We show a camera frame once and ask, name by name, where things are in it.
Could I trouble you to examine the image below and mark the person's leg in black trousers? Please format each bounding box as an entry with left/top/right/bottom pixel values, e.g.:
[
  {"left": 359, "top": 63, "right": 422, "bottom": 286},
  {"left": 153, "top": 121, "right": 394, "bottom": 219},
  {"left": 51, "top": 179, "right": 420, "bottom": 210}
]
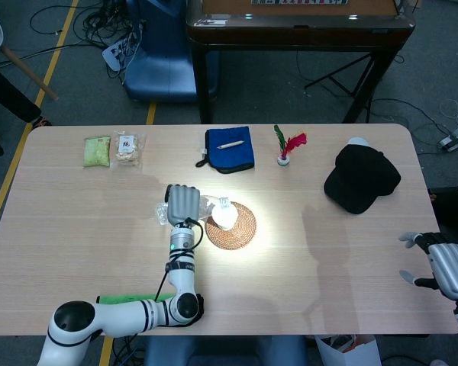
[{"left": 0, "top": 56, "right": 43, "bottom": 124}]

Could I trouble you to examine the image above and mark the white paper cup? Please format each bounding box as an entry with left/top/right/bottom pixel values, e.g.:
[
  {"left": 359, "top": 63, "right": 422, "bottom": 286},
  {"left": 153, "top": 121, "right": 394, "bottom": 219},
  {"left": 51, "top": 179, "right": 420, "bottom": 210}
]
[{"left": 211, "top": 201, "right": 238, "bottom": 231}]

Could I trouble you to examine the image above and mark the black baseball cap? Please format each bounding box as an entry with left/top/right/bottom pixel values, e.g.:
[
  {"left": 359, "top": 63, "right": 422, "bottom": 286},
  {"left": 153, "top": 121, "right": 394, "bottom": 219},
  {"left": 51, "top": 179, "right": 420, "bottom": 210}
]
[{"left": 323, "top": 136, "right": 402, "bottom": 216}]

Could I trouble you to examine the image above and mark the dark wooden mahjong table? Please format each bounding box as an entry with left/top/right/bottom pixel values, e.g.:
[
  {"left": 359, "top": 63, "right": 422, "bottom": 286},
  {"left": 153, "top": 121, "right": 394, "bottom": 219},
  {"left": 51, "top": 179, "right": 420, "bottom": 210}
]
[{"left": 185, "top": 0, "right": 414, "bottom": 124}]

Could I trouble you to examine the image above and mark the black tripod stand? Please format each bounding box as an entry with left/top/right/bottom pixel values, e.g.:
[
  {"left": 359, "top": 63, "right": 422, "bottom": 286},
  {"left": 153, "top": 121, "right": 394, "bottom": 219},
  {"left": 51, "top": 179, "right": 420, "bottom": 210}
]
[{"left": 304, "top": 53, "right": 376, "bottom": 101}]

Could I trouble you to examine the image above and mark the white power strip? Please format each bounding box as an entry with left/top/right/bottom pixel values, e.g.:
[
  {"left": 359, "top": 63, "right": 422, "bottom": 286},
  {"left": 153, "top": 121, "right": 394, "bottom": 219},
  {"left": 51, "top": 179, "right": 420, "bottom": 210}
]
[{"left": 102, "top": 34, "right": 143, "bottom": 72}]

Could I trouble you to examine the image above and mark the green snack packet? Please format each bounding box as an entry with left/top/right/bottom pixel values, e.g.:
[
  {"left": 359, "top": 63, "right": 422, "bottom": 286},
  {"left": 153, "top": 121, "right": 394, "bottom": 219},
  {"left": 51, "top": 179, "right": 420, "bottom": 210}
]
[{"left": 82, "top": 136, "right": 112, "bottom": 169}]

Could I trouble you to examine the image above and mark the round woven rattan coaster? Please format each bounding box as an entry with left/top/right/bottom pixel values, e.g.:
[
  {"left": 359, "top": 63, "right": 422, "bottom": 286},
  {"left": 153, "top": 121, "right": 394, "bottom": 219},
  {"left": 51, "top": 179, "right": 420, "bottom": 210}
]
[{"left": 205, "top": 201, "right": 259, "bottom": 251}]

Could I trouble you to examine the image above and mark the clear biscuit packet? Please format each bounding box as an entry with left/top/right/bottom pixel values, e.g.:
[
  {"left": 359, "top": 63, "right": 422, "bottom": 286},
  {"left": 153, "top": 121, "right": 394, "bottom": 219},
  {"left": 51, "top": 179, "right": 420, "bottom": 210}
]
[{"left": 111, "top": 130, "right": 147, "bottom": 169}]

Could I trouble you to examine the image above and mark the blue chair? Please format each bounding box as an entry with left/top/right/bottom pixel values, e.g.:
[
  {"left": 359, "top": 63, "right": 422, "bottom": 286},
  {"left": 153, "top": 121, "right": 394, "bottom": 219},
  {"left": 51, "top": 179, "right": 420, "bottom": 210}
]
[{"left": 122, "top": 0, "right": 220, "bottom": 104}]

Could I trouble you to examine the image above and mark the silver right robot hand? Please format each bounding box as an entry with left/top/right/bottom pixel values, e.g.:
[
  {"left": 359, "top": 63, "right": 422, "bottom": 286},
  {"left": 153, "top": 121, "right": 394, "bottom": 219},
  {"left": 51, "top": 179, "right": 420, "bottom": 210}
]
[{"left": 398, "top": 230, "right": 458, "bottom": 303}]

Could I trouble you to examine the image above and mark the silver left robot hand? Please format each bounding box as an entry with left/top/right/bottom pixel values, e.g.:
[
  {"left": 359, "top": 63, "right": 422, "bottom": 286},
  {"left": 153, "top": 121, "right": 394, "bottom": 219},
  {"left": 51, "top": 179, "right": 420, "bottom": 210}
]
[{"left": 163, "top": 184, "right": 202, "bottom": 226}]

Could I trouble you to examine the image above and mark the white paper bag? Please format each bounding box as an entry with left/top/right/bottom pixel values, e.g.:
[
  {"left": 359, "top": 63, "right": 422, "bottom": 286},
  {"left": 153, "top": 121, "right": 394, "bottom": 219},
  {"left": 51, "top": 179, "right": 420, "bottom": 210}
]
[{"left": 314, "top": 333, "right": 383, "bottom": 366}]

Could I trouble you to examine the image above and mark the red green feather shuttlecock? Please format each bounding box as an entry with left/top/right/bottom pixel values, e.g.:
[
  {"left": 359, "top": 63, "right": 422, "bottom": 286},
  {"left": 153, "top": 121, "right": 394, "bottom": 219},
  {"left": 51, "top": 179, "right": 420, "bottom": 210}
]
[{"left": 273, "top": 124, "right": 308, "bottom": 167}]

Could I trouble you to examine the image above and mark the green microfiber towel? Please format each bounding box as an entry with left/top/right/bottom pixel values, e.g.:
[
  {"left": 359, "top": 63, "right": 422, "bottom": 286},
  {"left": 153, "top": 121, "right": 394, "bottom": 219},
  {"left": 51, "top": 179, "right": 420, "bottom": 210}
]
[{"left": 95, "top": 291, "right": 205, "bottom": 323}]

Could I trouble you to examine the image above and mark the blue fabric pouch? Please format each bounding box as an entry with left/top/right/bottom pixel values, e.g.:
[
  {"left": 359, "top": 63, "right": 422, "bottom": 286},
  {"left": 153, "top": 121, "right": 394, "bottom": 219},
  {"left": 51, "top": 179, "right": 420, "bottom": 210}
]
[{"left": 195, "top": 126, "right": 256, "bottom": 175}]

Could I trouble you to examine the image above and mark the clear plastic bottle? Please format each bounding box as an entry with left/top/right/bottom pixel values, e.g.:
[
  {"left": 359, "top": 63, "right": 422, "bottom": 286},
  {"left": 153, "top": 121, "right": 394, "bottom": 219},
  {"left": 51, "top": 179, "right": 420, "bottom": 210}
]
[{"left": 153, "top": 194, "right": 232, "bottom": 227}]

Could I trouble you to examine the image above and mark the grey power strip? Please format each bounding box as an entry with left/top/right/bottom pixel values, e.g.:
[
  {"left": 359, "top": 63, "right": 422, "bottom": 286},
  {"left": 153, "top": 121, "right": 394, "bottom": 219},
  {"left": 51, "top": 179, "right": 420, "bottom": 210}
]
[{"left": 437, "top": 126, "right": 458, "bottom": 153}]

